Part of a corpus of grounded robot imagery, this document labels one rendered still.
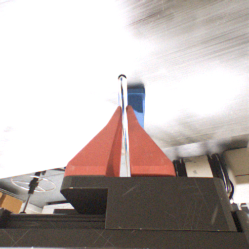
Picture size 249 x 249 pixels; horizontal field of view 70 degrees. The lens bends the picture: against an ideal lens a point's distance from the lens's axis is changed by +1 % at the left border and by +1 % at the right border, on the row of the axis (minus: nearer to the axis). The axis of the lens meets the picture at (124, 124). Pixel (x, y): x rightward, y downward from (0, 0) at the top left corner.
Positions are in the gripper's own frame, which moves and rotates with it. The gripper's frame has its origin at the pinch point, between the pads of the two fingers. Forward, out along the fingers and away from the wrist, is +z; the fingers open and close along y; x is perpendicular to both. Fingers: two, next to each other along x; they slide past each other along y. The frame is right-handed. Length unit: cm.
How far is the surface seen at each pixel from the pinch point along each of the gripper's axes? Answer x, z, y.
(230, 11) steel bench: -4.9, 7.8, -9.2
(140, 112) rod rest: 3.7, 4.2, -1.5
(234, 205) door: 258, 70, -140
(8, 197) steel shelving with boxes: 226, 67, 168
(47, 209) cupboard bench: 295, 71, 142
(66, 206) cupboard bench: 283, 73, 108
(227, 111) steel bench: 7.4, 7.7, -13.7
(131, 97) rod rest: 3.6, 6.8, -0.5
